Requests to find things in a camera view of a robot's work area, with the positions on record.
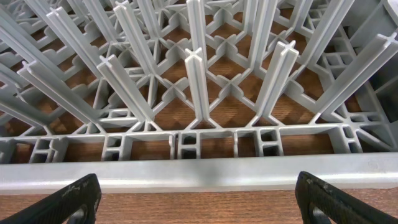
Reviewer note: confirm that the grey dishwasher rack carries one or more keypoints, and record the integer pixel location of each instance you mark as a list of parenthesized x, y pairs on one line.
[(173, 96)]

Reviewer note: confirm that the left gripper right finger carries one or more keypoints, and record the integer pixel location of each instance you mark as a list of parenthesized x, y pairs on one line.
[(321, 202)]

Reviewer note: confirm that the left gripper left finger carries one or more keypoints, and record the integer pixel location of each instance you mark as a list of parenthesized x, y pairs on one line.
[(75, 203)]

